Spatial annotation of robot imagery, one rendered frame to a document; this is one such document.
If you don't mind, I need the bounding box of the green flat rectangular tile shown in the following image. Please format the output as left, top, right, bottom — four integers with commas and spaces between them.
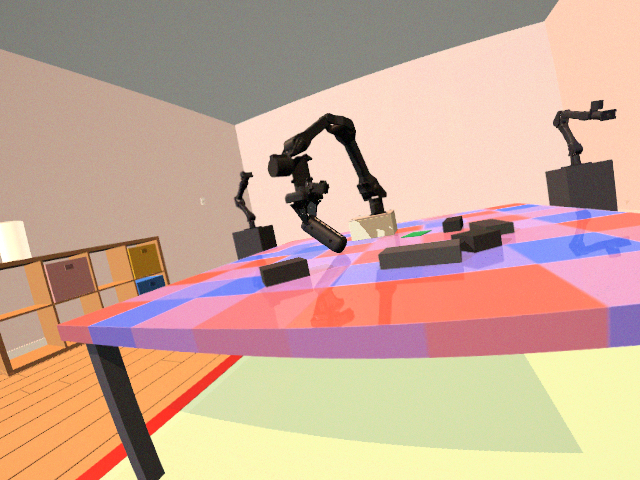
401, 230, 431, 238

